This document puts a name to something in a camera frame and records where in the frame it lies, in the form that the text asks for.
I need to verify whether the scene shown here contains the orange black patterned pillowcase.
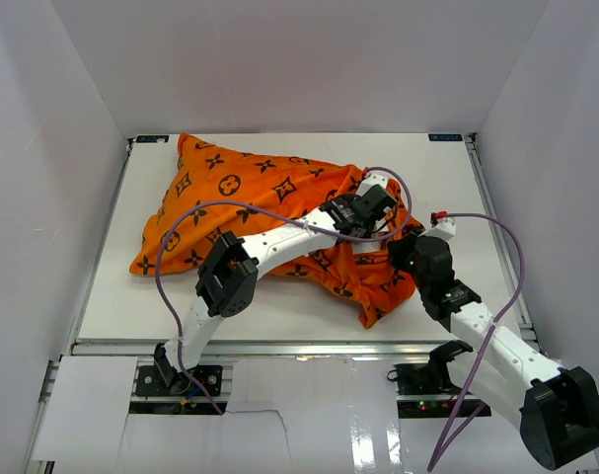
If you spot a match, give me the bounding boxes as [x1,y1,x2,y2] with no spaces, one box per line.
[129,133,415,329]

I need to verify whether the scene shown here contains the white pillow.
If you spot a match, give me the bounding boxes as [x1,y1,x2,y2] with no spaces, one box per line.
[351,241,385,258]

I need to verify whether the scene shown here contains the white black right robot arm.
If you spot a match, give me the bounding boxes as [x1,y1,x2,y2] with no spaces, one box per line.
[388,219,599,470]

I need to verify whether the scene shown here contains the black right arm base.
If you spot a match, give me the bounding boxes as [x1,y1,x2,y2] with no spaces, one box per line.
[386,341,473,395]

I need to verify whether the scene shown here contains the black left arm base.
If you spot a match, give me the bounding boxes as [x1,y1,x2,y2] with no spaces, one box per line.
[133,365,223,398]

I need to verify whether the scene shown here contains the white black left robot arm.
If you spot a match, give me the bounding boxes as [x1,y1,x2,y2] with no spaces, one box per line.
[153,184,405,394]

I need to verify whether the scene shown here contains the right table corner label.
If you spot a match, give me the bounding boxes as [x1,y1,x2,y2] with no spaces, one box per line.
[428,133,464,142]

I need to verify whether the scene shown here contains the table corner label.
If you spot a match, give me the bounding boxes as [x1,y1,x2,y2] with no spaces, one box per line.
[135,134,170,143]
[428,133,464,142]

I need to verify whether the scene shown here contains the left table corner label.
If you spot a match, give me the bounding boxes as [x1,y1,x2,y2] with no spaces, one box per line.
[135,134,170,143]

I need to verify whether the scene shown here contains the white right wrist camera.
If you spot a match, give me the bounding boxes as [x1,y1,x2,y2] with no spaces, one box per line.
[428,211,456,242]

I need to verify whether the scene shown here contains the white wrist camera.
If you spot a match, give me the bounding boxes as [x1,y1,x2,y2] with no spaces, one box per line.
[428,211,456,242]
[356,171,389,196]

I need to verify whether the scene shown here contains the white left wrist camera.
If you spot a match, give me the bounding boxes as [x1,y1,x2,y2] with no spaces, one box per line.
[356,171,389,196]

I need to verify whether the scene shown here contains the aluminium table edge rail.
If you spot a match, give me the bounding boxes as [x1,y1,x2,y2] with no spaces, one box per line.
[71,339,497,357]

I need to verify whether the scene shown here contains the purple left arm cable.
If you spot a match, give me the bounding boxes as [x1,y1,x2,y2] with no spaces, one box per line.
[155,167,412,415]

